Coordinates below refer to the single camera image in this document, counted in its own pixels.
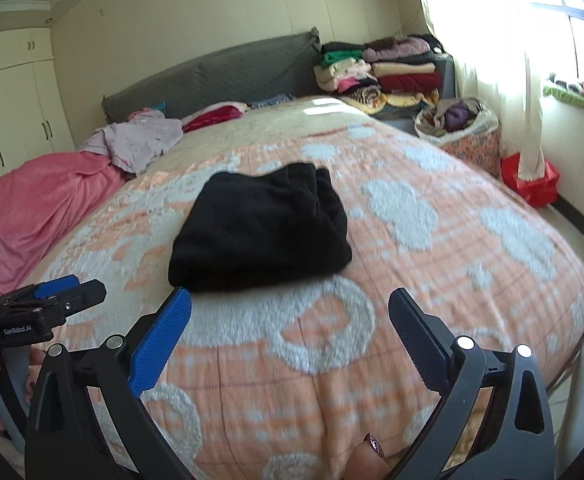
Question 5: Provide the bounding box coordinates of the black sweater with orange patches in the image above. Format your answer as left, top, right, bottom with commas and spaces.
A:
168, 162, 353, 292

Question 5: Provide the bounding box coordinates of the bag of mixed clothes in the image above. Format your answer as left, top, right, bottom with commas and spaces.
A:
413, 98, 500, 148

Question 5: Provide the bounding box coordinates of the stack of folded clothes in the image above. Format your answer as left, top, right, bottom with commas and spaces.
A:
313, 34, 456, 120

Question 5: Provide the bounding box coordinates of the right hand thumb glitter nail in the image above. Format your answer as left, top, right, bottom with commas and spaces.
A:
343, 434, 391, 480

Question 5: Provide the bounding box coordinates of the pink blanket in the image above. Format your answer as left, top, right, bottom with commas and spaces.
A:
0, 152, 126, 296

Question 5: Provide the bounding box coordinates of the peach white patterned bedspread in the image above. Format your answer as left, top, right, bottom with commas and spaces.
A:
30, 99, 584, 479

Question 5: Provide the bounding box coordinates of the lilac crumpled garment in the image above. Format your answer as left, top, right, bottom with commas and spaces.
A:
79, 108, 183, 177

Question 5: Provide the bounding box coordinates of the red box on floor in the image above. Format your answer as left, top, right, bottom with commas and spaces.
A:
500, 152, 562, 208

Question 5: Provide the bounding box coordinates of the floral storage box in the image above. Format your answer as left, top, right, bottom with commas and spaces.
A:
441, 129, 501, 180

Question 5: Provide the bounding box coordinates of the red satin pillow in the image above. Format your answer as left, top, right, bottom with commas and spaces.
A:
181, 102, 249, 133

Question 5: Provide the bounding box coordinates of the grey quilted headboard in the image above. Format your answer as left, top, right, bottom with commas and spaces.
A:
101, 28, 321, 122

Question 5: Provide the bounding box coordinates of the white sheer curtain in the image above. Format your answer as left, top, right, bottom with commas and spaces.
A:
421, 0, 584, 181

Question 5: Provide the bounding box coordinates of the cream wardrobe with handles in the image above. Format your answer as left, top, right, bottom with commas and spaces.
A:
0, 28, 75, 176

